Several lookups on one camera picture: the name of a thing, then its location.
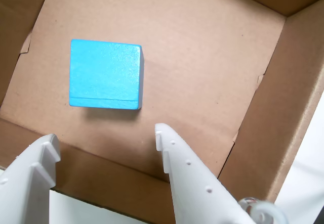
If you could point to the brown cardboard box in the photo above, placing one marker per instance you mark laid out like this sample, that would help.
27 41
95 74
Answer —
189 57

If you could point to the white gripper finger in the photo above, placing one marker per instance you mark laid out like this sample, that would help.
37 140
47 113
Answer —
195 196
22 196

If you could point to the blue cube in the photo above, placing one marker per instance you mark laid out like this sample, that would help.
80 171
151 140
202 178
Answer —
103 74

